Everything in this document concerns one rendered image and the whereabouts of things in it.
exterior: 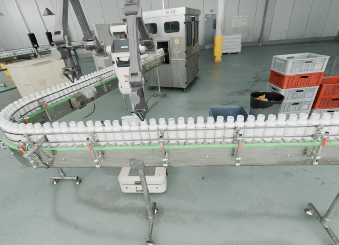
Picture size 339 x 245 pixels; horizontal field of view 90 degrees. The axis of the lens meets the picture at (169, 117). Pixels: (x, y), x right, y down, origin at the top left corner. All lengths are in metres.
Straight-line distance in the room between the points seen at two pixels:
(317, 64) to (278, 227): 2.34
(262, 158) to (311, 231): 1.06
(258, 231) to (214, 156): 1.01
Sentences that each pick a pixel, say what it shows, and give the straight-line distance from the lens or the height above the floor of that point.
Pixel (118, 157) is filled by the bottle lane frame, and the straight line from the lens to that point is 1.24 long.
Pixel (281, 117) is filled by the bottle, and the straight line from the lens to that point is 1.18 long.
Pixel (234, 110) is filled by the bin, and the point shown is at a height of 0.90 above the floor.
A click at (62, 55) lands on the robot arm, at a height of 1.57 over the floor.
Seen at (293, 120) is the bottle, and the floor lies 1.14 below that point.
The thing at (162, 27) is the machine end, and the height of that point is 1.64.
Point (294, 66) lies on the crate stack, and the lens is 3.19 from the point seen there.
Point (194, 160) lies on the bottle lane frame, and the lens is 1.17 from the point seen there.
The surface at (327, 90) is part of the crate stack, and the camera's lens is 3.77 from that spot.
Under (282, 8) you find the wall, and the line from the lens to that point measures 14.38.
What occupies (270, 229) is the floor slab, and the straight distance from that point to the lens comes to 2.04.
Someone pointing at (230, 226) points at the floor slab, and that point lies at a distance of 1.95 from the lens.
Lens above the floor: 1.67
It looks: 29 degrees down
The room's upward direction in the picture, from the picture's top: 5 degrees counter-clockwise
